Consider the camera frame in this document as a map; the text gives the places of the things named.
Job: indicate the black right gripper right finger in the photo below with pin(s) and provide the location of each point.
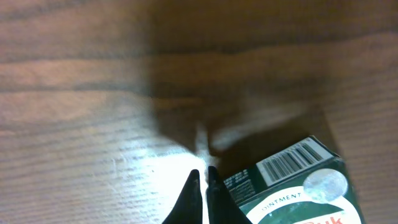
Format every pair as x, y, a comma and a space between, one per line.
222, 209

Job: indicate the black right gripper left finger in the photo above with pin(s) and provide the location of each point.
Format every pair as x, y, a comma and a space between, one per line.
188, 208

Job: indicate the Zam-Buk ointment tin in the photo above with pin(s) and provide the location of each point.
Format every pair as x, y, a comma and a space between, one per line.
303, 183

